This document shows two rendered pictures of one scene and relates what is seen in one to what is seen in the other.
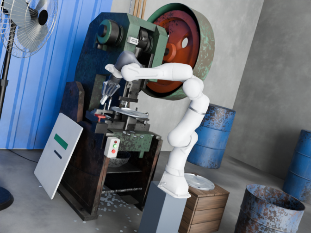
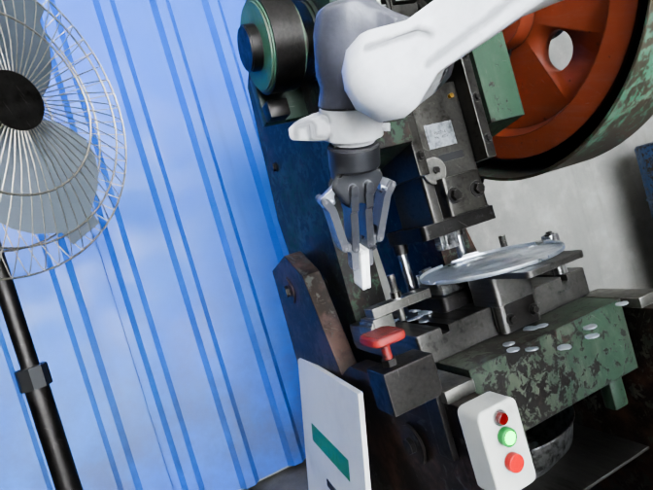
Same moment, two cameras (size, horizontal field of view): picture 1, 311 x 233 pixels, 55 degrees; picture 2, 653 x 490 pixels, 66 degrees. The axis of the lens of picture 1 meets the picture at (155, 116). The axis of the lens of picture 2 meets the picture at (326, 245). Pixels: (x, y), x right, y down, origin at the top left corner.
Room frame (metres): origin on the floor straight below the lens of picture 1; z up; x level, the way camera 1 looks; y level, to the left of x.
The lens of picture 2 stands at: (1.26, 0.13, 0.95)
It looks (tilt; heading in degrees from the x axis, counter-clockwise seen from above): 2 degrees down; 21
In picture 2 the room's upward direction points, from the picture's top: 16 degrees counter-clockwise
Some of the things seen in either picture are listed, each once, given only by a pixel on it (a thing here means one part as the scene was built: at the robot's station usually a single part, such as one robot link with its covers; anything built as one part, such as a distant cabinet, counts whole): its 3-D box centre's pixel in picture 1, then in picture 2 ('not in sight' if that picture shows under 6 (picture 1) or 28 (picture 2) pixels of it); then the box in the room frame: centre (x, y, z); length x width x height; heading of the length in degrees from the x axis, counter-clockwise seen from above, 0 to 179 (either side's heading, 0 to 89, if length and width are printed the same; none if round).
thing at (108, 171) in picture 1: (107, 162); (503, 459); (2.43, 0.30, 0.31); 0.43 x 0.42 x 0.01; 133
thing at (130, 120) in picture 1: (131, 122); (514, 293); (2.29, 0.17, 0.72); 0.25 x 0.14 x 0.14; 43
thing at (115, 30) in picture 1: (108, 35); (285, 55); (2.27, 0.48, 1.31); 0.22 x 0.12 x 0.22; 43
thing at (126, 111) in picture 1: (130, 112); (489, 262); (2.33, 0.20, 0.78); 0.29 x 0.29 x 0.01
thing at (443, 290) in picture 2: (121, 111); (456, 274); (2.42, 0.28, 0.76); 0.15 x 0.09 x 0.05; 133
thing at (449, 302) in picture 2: (119, 115); (458, 291); (2.43, 0.29, 0.72); 0.20 x 0.16 x 0.03; 133
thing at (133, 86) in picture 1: (131, 78); (431, 152); (2.39, 0.26, 1.04); 0.17 x 0.15 x 0.30; 43
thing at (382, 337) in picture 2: (99, 119); (387, 354); (2.03, 0.37, 0.72); 0.07 x 0.06 x 0.08; 43
